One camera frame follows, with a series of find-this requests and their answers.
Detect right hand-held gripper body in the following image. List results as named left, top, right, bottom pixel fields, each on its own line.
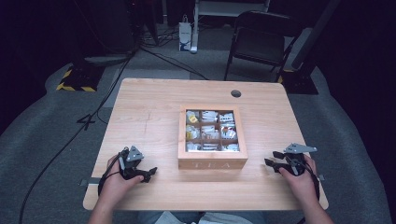
left=278, top=142, right=318, bottom=177

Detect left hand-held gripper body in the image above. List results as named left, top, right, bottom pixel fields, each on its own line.
left=118, top=145, right=146, bottom=181

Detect wooden tea box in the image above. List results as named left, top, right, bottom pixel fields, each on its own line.
left=177, top=105, right=249, bottom=171

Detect person's right hand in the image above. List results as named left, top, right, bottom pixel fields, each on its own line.
left=278, top=154, right=320, bottom=204

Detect person's left hand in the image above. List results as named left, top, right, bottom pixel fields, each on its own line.
left=98, top=154, right=145, bottom=209

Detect person's jeans legs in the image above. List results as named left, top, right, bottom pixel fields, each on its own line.
left=136, top=210, right=269, bottom=224

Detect pile of tea bag packets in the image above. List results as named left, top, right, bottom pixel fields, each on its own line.
left=185, top=110, right=241, bottom=153

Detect black yellow striped stand base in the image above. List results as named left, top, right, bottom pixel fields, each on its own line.
left=55, top=63, right=106, bottom=92

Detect black folding chair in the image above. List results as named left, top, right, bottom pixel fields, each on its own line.
left=223, top=10, right=304, bottom=84

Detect grey slanted pole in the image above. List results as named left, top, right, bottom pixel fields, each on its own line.
left=290, top=0, right=342, bottom=70

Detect black equipment stand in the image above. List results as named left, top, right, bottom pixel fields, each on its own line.
left=74, top=0, right=138, bottom=66

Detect white paper bag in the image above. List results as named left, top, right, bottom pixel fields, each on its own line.
left=178, top=14, right=192, bottom=52

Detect right hand-held gripper cable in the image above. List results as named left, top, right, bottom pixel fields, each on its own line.
left=289, top=155, right=321, bottom=202

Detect hand-held gripper cable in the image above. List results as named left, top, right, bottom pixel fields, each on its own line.
left=289, top=155, right=321, bottom=202
left=97, top=151, right=129, bottom=197

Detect left hand-held gripper cable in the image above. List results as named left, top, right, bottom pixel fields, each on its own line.
left=97, top=151, right=129, bottom=197

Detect long black floor cable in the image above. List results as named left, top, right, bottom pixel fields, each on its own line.
left=18, top=46, right=138, bottom=224

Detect tangle of black cables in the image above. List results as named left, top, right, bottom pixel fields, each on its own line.
left=138, top=22, right=182, bottom=49

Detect white desk frame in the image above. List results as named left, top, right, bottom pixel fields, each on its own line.
left=190, top=0, right=271, bottom=54

